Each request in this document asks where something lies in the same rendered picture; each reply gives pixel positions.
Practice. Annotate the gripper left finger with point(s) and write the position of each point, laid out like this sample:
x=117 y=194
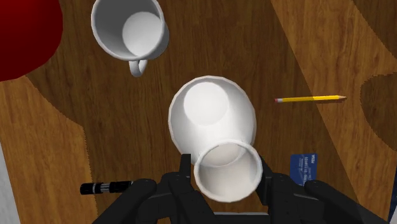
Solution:
x=173 y=198

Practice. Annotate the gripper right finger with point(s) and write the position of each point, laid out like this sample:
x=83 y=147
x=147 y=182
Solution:
x=291 y=198

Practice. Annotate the small white cup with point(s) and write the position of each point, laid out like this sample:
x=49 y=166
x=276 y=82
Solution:
x=229 y=181

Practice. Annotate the blue card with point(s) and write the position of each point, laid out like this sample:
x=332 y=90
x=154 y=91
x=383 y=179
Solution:
x=303 y=169

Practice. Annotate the black marker pen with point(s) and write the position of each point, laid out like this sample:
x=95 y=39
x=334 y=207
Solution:
x=105 y=187

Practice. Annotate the white bowl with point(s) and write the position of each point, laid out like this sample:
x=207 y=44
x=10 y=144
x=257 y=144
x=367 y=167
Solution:
x=214 y=114

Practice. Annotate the yellow pencil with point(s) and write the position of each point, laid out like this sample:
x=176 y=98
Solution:
x=310 y=98

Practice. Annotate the red robot stand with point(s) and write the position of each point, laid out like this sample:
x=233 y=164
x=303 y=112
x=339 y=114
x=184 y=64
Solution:
x=24 y=34

